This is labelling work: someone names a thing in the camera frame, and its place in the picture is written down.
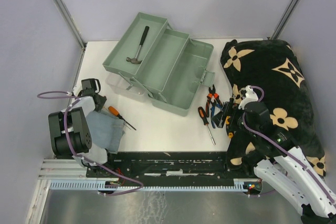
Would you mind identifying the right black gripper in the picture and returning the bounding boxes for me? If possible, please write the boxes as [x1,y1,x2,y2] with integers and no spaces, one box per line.
[211,101,258,137]

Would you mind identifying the black handled claw hammer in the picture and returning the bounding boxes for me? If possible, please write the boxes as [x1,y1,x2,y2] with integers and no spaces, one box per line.
[126,26,150,65]

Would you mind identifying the green plastic tool box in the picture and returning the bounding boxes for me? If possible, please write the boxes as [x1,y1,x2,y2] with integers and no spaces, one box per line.
[102,12,215,116]

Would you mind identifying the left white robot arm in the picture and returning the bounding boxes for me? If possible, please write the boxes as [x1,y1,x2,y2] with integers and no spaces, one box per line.
[48,78,116,177]

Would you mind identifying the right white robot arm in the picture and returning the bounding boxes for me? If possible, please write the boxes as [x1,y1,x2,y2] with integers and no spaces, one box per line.
[212,99,335,223]

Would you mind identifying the yellow black screwdriver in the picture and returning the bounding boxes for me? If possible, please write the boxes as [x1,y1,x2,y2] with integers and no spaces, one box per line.
[225,116,234,139]

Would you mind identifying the orange black nut driver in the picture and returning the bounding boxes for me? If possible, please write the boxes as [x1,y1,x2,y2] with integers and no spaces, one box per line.
[197,106,216,145]

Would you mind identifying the orange black pliers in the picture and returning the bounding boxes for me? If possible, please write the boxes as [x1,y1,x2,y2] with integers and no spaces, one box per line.
[205,85,223,117]

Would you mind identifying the folded blue denim cloth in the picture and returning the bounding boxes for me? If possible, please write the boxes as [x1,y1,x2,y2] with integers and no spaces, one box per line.
[86,111,125,154]

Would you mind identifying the black floral blanket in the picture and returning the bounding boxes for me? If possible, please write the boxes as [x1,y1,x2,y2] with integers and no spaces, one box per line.
[220,39,326,177]

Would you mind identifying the blue handled pliers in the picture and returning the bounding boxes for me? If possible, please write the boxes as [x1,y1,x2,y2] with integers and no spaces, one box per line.
[210,101,221,121]

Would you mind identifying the orange handled screwdriver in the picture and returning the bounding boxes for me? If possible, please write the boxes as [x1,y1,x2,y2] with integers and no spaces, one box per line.
[108,106,136,131]

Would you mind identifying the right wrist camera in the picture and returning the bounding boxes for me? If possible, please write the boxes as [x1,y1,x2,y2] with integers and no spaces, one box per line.
[238,89,259,110]

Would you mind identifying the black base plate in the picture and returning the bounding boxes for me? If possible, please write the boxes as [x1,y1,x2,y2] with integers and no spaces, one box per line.
[86,151,261,187]

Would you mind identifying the left aluminium frame post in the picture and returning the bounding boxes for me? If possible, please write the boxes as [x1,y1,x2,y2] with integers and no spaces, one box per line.
[53,0,86,49]

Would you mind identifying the aluminium frame post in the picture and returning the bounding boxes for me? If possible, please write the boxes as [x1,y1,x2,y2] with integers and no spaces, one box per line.
[53,0,86,49]
[267,0,300,40]

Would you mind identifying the right aluminium frame post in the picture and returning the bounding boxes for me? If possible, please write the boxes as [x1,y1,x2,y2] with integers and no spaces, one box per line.
[267,0,300,40]

